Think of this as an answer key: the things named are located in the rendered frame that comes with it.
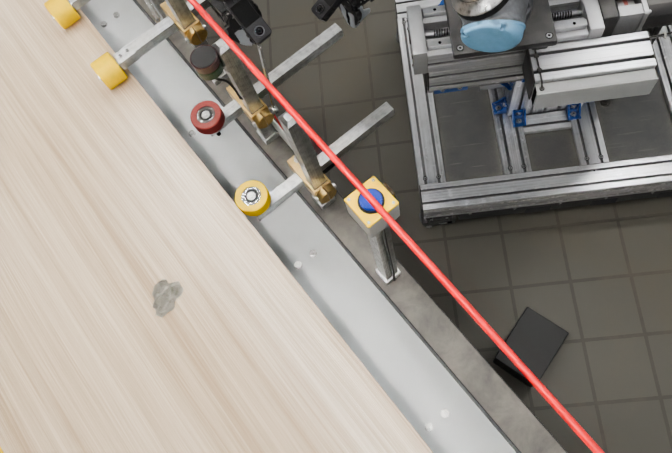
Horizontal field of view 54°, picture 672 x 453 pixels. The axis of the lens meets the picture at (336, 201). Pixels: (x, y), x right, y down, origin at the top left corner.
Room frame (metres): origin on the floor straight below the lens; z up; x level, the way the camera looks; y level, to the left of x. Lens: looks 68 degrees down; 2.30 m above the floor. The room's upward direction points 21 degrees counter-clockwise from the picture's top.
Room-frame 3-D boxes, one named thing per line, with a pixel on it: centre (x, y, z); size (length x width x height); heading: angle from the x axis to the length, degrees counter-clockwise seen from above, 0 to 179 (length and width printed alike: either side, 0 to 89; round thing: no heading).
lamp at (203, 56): (0.87, 0.15, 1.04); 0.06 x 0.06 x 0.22; 19
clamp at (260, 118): (0.91, 0.12, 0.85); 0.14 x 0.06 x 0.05; 19
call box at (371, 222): (0.40, -0.06, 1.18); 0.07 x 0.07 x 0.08; 19
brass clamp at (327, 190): (0.67, 0.03, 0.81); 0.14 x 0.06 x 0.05; 19
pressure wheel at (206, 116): (0.89, 0.22, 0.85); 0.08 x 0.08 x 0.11
